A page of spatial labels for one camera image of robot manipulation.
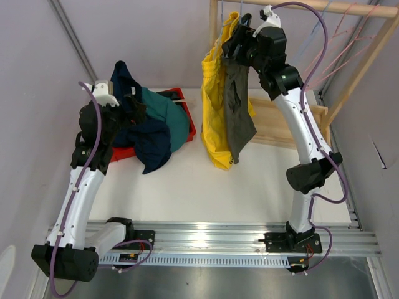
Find slotted cable duct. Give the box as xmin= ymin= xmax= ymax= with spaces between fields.
xmin=99 ymin=252 xmax=290 ymax=268

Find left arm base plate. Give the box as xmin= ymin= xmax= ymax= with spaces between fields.
xmin=124 ymin=229 xmax=156 ymax=250

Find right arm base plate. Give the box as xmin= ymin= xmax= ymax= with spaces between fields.
xmin=258 ymin=232 xmax=322 ymax=254

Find olive green shorts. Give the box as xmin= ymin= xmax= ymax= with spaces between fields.
xmin=221 ymin=12 xmax=258 ymax=165

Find dark grey shorts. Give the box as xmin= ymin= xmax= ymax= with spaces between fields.
xmin=157 ymin=90 xmax=182 ymax=102

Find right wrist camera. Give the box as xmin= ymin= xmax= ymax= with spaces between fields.
xmin=252 ymin=5 xmax=281 ymax=38

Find blue hanger of navy shorts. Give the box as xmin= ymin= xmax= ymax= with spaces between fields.
xmin=298 ymin=0 xmax=333 ymax=56

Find teal green shorts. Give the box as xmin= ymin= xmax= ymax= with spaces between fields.
xmin=142 ymin=87 xmax=190 ymax=153

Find blue hanger of yellow shorts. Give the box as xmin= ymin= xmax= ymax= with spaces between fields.
xmin=206 ymin=1 xmax=231 ymax=61

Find red plastic bin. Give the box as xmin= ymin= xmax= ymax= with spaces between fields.
xmin=111 ymin=88 xmax=196 ymax=162

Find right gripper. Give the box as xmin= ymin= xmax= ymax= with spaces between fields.
xmin=222 ymin=24 xmax=266 ymax=74

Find purple cable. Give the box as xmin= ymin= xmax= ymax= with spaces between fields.
xmin=274 ymin=1 xmax=350 ymax=278
xmin=49 ymin=81 xmax=153 ymax=297

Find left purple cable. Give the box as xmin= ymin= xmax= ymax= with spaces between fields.
xmin=49 ymin=81 xmax=153 ymax=297

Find blue hanger of olive shorts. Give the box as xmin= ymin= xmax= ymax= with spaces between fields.
xmin=239 ymin=0 xmax=252 ymax=26

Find pink hanger of teal shorts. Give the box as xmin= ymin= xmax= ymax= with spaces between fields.
xmin=306 ymin=4 xmax=375 ymax=90

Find aluminium rail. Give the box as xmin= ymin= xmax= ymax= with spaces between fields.
xmin=133 ymin=221 xmax=382 ymax=257

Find navy blue shorts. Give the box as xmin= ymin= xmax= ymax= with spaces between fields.
xmin=111 ymin=60 xmax=171 ymax=174

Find wooden clothes rack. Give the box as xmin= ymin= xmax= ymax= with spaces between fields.
xmin=208 ymin=0 xmax=399 ymax=150

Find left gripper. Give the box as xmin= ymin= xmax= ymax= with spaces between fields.
xmin=100 ymin=94 xmax=146 ymax=144

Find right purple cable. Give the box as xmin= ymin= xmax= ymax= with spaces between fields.
xmin=274 ymin=1 xmax=350 ymax=278

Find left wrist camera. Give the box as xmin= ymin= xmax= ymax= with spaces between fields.
xmin=81 ymin=80 xmax=120 ymax=107

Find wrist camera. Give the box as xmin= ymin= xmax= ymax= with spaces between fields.
xmin=81 ymin=80 xmax=120 ymax=107
xmin=252 ymin=5 xmax=281 ymax=38

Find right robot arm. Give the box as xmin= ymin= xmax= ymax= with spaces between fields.
xmin=223 ymin=24 xmax=342 ymax=252

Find yellow shorts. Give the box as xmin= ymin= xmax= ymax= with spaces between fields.
xmin=201 ymin=12 xmax=256 ymax=171

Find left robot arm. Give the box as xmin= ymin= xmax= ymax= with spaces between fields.
xmin=31 ymin=99 xmax=135 ymax=282

